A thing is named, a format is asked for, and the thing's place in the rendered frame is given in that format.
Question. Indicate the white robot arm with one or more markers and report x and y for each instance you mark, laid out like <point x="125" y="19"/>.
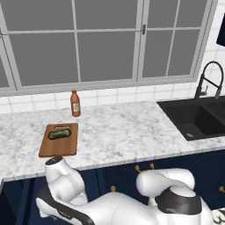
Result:
<point x="117" y="209"/>

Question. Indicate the green cucumber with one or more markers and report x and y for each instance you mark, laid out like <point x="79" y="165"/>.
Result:
<point x="59" y="134"/>

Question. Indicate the wooden cutting board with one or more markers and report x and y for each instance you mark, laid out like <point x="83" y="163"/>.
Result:
<point x="58" y="145"/>

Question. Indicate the brown sauce bottle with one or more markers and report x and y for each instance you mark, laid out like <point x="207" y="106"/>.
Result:
<point x="75" y="105"/>

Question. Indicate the grey framed window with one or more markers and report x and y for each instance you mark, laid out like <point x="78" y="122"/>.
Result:
<point x="105" y="52"/>

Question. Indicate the gold cupboard knob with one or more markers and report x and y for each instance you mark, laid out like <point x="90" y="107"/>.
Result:
<point x="137" y="168"/>
<point x="113" y="188"/>
<point x="222" y="189"/>
<point x="151" y="166"/>

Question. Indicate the navy cupboard front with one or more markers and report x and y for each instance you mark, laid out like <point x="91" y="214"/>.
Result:
<point x="124" y="180"/>
<point x="206" y="170"/>
<point x="11" y="202"/>

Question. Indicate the black double sink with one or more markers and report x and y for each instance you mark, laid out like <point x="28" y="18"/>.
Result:
<point x="194" y="118"/>

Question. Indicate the grey window latch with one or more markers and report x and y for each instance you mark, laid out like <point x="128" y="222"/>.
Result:
<point x="143" y="29"/>

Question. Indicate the black spring tap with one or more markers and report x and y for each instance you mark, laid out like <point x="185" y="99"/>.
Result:
<point x="202" y="79"/>

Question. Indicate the black wall cupboard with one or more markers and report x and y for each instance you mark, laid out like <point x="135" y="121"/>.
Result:
<point x="221" y="33"/>

